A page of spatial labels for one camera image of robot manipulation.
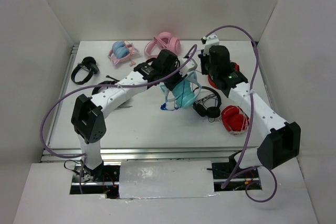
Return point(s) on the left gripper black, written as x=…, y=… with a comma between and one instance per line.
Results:
x=170, y=85

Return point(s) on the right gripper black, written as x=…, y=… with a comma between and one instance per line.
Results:
x=204, y=57

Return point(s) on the teal cat ear headphones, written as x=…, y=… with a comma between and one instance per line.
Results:
x=183, y=93

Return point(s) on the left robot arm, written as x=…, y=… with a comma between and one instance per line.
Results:
x=89, y=114

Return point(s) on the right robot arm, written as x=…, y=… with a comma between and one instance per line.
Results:
x=281, y=138

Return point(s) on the red white headphones under arm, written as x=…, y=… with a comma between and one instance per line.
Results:
x=234, y=120

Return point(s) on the red black headphones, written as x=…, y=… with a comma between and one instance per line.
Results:
x=234, y=67

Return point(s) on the pink over-ear headphones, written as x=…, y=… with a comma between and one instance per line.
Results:
x=164, y=40

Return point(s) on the pink blue cat headphones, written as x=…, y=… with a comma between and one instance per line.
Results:
x=122, y=51

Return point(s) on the pink earbuds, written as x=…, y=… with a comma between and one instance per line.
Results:
x=132, y=63

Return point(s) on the white foam cover panel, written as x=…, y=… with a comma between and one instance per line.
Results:
x=170, y=179

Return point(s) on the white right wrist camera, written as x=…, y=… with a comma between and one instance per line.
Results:
x=208, y=41

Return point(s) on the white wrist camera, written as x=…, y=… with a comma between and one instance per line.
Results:
x=188, y=66
x=208, y=41

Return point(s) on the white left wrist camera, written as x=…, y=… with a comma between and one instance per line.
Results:
x=188, y=66

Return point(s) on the black on-ear wired headphones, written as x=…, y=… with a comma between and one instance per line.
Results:
x=209, y=105

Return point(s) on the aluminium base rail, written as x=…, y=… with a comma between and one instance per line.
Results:
x=127, y=154

